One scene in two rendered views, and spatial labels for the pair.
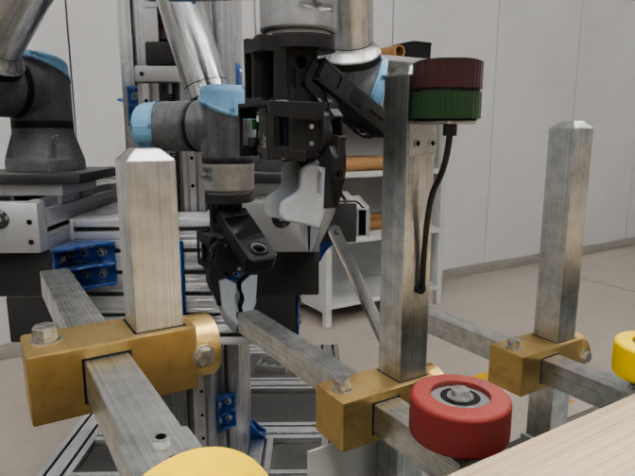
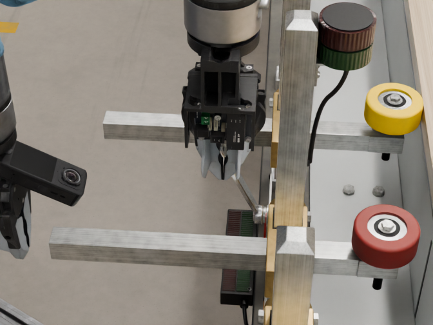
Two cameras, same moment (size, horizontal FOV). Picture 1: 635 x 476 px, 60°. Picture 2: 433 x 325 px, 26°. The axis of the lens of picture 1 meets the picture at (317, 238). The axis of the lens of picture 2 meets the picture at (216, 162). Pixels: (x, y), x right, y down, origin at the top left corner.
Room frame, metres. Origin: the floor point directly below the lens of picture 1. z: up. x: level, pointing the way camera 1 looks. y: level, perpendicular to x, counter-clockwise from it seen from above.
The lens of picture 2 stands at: (0.12, 0.64, 1.72)
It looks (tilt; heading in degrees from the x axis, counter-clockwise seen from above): 42 degrees down; 306
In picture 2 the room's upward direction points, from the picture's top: straight up
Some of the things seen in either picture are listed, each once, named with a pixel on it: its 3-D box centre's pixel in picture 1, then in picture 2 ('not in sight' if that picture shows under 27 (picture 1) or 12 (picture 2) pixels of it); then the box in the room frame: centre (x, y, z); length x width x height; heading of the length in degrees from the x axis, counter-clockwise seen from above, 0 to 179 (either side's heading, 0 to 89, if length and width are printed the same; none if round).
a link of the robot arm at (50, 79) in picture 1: (36, 87); not in sight; (1.15, 0.57, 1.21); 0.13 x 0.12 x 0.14; 156
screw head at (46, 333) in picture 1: (45, 332); not in sight; (0.37, 0.19, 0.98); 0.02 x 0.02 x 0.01
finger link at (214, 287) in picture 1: (222, 276); (9, 218); (0.79, 0.14, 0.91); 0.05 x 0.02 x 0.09; 122
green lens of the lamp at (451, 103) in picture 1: (445, 106); (344, 46); (0.50, -0.11, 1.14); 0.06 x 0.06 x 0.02
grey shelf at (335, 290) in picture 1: (368, 188); not in sight; (3.48, -0.32, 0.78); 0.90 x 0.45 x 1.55; 121
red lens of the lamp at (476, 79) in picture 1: (447, 76); (346, 26); (0.50, -0.11, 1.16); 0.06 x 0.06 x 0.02
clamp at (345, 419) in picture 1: (386, 400); (288, 245); (0.52, -0.07, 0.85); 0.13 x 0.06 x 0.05; 122
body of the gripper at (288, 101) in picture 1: (292, 101); (222, 82); (0.56, 0.02, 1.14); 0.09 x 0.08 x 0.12; 122
